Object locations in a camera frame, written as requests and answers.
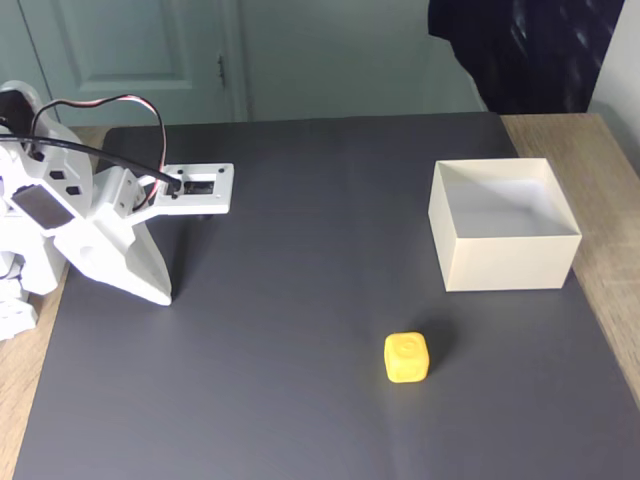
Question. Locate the yellow cube block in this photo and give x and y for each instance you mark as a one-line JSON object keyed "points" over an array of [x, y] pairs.
{"points": [[406, 360]]}

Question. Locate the white open box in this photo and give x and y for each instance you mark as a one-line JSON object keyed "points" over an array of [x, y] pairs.
{"points": [[505, 265]]}

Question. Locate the dark grey table mat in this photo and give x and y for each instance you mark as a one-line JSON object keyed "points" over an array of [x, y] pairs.
{"points": [[280, 360]]}

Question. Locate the metal door hinge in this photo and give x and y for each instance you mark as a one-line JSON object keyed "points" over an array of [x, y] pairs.
{"points": [[220, 70]]}

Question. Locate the black hanging cloth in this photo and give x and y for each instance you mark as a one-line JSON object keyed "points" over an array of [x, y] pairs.
{"points": [[530, 55]]}

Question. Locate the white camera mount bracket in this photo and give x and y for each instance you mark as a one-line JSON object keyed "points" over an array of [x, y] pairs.
{"points": [[222, 197]]}

